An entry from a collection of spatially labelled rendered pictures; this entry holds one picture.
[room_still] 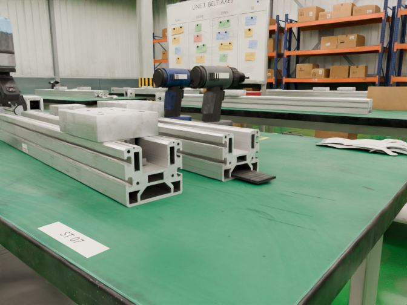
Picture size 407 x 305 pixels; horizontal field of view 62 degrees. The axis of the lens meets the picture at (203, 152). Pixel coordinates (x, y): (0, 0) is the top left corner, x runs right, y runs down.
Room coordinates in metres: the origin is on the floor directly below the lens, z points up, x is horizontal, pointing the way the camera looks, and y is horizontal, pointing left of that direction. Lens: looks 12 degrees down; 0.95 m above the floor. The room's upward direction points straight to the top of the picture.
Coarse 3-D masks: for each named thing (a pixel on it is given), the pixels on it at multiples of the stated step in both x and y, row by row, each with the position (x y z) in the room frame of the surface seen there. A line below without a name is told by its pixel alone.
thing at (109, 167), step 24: (0, 120) 1.02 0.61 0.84; (24, 120) 0.82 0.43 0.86; (48, 120) 0.90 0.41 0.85; (24, 144) 0.82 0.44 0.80; (48, 144) 0.69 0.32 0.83; (72, 144) 0.62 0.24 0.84; (96, 144) 0.52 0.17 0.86; (120, 144) 0.49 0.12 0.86; (144, 144) 0.55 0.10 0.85; (168, 144) 0.50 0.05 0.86; (72, 168) 0.60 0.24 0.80; (96, 168) 0.55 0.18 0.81; (120, 168) 0.46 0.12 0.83; (144, 168) 0.50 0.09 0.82; (168, 168) 0.50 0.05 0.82; (120, 192) 0.46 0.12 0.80; (144, 192) 0.50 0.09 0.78; (168, 192) 0.50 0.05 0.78
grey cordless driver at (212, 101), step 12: (192, 72) 0.92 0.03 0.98; (204, 72) 0.91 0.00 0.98; (216, 72) 0.92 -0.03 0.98; (228, 72) 0.95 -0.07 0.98; (240, 72) 1.00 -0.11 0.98; (192, 84) 0.92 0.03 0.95; (204, 84) 0.91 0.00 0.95; (216, 84) 0.93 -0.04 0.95; (228, 84) 0.96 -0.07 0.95; (204, 96) 0.93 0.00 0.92; (216, 96) 0.94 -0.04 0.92; (204, 108) 0.93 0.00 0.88; (216, 108) 0.94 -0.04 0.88; (204, 120) 0.93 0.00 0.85; (216, 120) 0.94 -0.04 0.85; (228, 120) 0.96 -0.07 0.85
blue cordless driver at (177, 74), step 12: (156, 72) 1.06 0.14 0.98; (168, 72) 1.05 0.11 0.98; (180, 72) 1.08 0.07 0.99; (156, 84) 1.06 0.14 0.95; (168, 84) 1.05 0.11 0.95; (180, 84) 1.09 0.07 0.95; (168, 96) 1.07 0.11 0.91; (180, 96) 1.10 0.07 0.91; (168, 108) 1.07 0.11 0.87; (180, 108) 1.10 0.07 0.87
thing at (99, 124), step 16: (64, 112) 0.60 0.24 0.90; (80, 112) 0.57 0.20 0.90; (96, 112) 0.57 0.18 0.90; (112, 112) 0.57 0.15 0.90; (128, 112) 0.57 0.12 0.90; (144, 112) 0.57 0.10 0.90; (64, 128) 0.60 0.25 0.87; (80, 128) 0.55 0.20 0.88; (96, 128) 0.50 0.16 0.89; (112, 128) 0.52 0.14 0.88; (128, 128) 0.54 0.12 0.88; (144, 128) 0.56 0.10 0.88
